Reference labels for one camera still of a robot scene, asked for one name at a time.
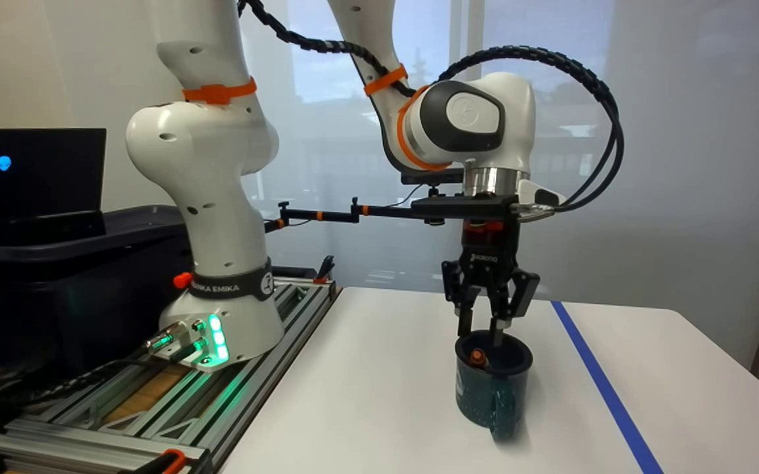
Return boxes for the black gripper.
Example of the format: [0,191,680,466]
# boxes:
[440,216,543,341]

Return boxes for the dark green mug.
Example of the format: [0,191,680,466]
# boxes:
[453,327,538,441]

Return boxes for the blue tape line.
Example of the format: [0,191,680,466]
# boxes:
[547,298,667,474]

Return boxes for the black orange clamp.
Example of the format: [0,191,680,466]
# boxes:
[154,444,194,474]
[311,253,339,290]

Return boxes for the white sheer curtain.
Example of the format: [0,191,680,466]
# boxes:
[204,0,759,370]

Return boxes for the black storage bin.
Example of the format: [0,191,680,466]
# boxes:
[0,206,197,436]

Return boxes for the black monitor with blue light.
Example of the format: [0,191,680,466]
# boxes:
[0,125,108,249]

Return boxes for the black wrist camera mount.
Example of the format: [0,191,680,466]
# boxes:
[409,191,523,224]

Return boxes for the black camera on rod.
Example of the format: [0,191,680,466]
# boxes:
[398,167,465,187]

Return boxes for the black camera mount rod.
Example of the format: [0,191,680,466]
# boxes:
[260,198,442,237]

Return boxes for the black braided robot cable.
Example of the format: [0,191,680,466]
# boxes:
[237,0,627,216]

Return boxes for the orange cable strap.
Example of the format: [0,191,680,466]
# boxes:
[360,62,410,99]
[178,75,260,107]

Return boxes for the aluminium rail base frame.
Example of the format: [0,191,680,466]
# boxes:
[0,270,343,474]

